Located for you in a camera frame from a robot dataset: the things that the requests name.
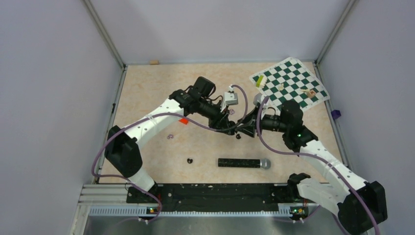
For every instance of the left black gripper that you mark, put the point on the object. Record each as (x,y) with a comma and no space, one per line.
(220,123)

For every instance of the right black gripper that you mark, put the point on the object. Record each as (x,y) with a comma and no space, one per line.
(249,124)

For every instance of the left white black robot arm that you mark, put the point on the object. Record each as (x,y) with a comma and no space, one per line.
(123,150)

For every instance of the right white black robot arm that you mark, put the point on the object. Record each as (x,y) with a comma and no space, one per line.
(359,205)

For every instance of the red rectangular block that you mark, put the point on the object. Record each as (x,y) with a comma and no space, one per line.
(184,121)

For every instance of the black microphone silver head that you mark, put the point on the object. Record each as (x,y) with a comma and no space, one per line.
(244,163)

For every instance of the green white block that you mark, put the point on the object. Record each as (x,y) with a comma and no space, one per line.
(260,82)

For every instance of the green white chessboard mat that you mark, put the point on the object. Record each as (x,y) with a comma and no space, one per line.
(297,80)

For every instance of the wooden letter cube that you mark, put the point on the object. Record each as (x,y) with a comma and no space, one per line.
(311,94)

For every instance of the purple small object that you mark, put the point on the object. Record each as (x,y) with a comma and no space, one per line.
(336,114)

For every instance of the small wooden block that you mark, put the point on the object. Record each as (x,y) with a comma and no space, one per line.
(154,62)

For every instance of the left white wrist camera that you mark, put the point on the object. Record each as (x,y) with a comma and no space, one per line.
(230,98)

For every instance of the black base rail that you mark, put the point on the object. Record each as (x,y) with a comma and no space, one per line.
(257,197)

